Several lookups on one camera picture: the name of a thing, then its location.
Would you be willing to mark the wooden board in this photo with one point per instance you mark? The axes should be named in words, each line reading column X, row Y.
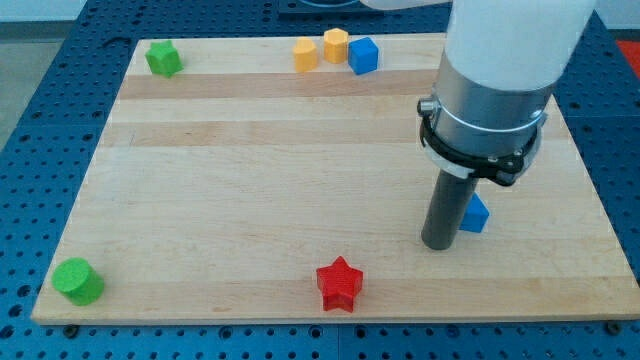
column 214, row 195

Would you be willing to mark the green star block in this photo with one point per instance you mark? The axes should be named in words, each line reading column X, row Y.
column 163, row 59

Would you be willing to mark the yellow hexagon block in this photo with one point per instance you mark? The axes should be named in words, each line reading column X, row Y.
column 335, row 45

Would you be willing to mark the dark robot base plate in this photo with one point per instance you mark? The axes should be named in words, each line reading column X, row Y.
column 291, row 8

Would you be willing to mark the green cylinder block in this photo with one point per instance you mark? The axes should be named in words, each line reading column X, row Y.
column 77, row 281

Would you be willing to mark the blue triangle block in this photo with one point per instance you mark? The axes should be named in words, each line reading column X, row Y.
column 476, row 215

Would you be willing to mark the red star block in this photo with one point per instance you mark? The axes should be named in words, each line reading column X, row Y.
column 339, row 284

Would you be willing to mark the blue cube block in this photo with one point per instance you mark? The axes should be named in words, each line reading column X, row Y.
column 363, row 55

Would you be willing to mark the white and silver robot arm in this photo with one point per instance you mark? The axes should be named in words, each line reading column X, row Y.
column 485, row 114

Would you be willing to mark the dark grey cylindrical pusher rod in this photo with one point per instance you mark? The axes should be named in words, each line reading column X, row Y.
column 446, row 210

